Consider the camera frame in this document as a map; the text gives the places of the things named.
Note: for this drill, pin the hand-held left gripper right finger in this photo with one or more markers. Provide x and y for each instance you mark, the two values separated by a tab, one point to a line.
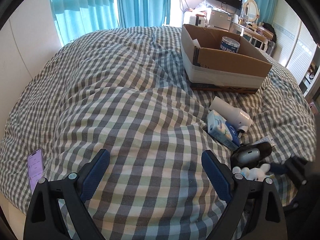
217	177

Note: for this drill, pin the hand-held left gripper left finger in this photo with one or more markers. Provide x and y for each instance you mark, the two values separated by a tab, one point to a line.
96	172

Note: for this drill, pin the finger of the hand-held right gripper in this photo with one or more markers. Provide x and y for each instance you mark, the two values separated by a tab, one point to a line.
278	169

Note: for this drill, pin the cardboard box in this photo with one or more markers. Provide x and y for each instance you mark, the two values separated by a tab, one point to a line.
225	67

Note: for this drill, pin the black glossy case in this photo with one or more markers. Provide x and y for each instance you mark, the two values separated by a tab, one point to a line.
262	151

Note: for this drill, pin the small patterned packet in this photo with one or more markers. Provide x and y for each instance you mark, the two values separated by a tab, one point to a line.
268	140

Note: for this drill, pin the white earbud case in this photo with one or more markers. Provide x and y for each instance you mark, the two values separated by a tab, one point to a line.
246	155

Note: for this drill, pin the blue white tissue pack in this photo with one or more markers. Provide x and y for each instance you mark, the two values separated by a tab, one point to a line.
221	130

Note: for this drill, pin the smartphone with lit screen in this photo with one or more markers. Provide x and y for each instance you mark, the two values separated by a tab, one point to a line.
35	170

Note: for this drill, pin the white spray bottle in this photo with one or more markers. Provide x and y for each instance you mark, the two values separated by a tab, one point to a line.
235	113

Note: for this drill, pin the green grey checked blanket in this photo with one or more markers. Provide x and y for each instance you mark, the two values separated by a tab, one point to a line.
120	105

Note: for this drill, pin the white wardrobe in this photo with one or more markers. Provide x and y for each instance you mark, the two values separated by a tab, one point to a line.
297	45

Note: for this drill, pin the white dressing table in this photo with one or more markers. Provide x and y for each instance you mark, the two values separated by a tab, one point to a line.
257	38

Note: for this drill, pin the blue white round can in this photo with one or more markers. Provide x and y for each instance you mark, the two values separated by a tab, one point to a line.
230	45

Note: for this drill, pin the white paper slip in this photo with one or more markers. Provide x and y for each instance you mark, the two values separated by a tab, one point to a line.
195	43

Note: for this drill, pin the black bag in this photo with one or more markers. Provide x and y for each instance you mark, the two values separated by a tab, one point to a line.
271	31

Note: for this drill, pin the silver mini fridge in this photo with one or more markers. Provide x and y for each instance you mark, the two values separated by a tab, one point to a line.
220	19

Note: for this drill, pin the white kitchen appliance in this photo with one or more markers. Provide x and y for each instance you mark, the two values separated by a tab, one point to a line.
196	19

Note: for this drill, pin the white oval vanity mirror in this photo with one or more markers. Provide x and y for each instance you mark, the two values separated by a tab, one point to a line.
250	9

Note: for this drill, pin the wide teal curtain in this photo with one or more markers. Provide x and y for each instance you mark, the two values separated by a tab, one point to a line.
82	7

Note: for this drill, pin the clear plastic bag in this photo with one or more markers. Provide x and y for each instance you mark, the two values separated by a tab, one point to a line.
203	6

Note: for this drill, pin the narrow teal curtain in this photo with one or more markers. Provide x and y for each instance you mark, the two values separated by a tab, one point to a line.
142	2

